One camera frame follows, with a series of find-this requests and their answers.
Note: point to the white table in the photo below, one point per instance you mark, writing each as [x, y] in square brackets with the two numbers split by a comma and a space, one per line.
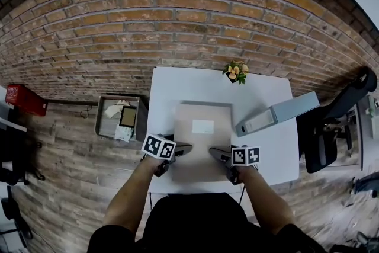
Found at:
[189, 83]

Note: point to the person's black shirt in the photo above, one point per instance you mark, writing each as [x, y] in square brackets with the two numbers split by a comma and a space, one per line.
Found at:
[201, 228]

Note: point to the potted yellow flower plant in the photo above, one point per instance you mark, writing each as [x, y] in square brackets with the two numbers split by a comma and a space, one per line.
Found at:
[235, 72]

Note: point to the black framed tablet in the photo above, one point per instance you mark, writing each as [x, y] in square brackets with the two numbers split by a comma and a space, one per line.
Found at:
[128, 117]

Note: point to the beige file box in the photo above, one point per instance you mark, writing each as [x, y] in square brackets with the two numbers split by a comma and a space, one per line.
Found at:
[201, 142]

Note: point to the person's left forearm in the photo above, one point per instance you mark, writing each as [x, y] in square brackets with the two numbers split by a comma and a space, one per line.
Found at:
[130, 198]

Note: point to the black mesh office chair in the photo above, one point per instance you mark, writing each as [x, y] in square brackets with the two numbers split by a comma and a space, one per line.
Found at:
[14, 151]

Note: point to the blue file box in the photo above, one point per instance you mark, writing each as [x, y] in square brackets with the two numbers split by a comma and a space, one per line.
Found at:
[290, 109]

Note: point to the white cloth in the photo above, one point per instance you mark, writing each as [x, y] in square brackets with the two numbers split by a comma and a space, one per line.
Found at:
[114, 109]

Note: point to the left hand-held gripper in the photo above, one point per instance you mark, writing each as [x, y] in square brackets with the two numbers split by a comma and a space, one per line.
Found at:
[158, 148]

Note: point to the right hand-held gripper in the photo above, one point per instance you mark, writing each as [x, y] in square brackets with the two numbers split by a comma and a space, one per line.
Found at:
[245, 157]

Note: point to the red case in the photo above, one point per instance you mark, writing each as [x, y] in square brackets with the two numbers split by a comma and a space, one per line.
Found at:
[26, 99]

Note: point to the white paper packet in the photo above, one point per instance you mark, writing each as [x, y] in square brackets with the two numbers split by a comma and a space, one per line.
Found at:
[123, 134]

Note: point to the white desk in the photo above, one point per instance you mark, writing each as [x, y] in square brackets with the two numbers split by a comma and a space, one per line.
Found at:
[370, 133]

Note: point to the person's right forearm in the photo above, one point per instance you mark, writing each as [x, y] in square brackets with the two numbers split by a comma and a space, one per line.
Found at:
[266, 201]

